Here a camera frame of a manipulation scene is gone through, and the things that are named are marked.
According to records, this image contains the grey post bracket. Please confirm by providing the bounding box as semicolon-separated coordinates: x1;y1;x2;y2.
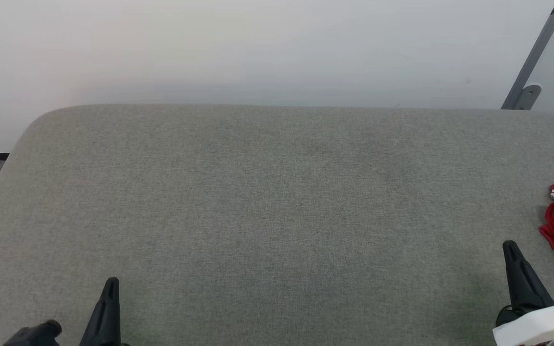
517;84;542;111

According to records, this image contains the grey fabric sofa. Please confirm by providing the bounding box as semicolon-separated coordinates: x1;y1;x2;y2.
0;103;554;346

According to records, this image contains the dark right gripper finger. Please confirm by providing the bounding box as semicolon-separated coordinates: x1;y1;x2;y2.
502;240;554;312

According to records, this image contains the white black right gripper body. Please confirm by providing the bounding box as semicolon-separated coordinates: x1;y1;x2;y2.
492;302;554;346

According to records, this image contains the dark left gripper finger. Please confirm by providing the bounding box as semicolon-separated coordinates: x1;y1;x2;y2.
79;277;122;346

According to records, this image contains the grey metal post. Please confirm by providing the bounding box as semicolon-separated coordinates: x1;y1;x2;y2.
501;0;554;111

